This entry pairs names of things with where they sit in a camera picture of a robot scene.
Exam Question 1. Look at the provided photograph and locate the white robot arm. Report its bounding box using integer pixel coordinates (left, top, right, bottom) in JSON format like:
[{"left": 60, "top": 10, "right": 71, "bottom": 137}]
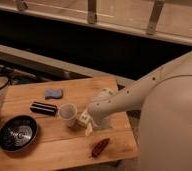
[{"left": 87, "top": 51, "right": 192, "bottom": 171}]

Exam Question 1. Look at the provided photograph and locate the black ceramic bowl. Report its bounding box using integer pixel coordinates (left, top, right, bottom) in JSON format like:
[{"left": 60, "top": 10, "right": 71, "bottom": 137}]
[{"left": 0, "top": 115, "right": 38, "bottom": 152}]

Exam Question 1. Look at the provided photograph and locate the white tube with label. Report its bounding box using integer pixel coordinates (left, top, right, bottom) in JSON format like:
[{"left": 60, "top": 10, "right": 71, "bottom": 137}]
[{"left": 78, "top": 110, "right": 93, "bottom": 136}]

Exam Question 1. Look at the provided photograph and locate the translucent plastic cup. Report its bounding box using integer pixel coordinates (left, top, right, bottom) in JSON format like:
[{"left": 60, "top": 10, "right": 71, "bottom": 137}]
[{"left": 58, "top": 103, "right": 77, "bottom": 127}]

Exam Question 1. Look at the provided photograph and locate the wooden cutting board table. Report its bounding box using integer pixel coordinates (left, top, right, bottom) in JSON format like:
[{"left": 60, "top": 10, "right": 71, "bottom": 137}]
[{"left": 0, "top": 76, "right": 138, "bottom": 171}]

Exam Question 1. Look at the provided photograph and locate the black rectangular case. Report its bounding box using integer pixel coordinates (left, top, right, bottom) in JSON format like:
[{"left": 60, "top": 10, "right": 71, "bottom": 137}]
[{"left": 30, "top": 102, "right": 57, "bottom": 116}]

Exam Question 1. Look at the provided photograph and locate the metal bracket middle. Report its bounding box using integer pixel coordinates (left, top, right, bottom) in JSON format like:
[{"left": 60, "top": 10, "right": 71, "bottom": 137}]
[{"left": 87, "top": 0, "right": 97, "bottom": 24}]

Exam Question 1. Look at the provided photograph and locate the metal bracket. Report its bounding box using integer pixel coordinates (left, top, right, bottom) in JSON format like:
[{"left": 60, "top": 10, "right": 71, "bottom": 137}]
[
  {"left": 146, "top": 0, "right": 165, "bottom": 35},
  {"left": 15, "top": 0, "right": 28, "bottom": 11},
  {"left": 87, "top": 0, "right": 97, "bottom": 24}
]

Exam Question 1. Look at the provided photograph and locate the metal bracket right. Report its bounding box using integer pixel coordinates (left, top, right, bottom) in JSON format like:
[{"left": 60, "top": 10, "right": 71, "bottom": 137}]
[{"left": 146, "top": 0, "right": 165, "bottom": 35}]

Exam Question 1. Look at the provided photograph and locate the metal bracket left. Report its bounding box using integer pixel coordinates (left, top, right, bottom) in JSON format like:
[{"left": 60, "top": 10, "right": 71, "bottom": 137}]
[{"left": 15, "top": 0, "right": 28, "bottom": 11}]

